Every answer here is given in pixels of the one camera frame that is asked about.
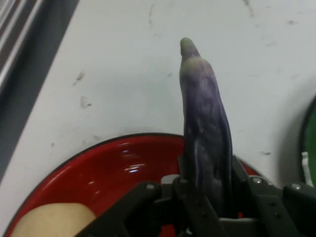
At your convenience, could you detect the long horizontal aluminium rail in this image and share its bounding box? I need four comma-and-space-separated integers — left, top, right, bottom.
0, 0, 80, 185

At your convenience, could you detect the green round plate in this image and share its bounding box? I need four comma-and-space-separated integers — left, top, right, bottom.
298, 93, 316, 189

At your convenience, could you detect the yellow toy potato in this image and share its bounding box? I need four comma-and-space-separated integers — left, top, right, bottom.
11, 202, 97, 237

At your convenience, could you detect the red round plate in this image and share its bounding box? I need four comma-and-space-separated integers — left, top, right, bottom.
0, 132, 263, 237

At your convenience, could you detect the purple toy eggplant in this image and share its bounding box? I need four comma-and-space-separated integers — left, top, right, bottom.
179, 37, 234, 219

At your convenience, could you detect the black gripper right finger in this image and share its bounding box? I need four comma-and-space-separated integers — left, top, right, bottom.
232, 155, 316, 237

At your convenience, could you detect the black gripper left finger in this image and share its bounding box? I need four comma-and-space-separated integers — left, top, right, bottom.
76, 154, 223, 237

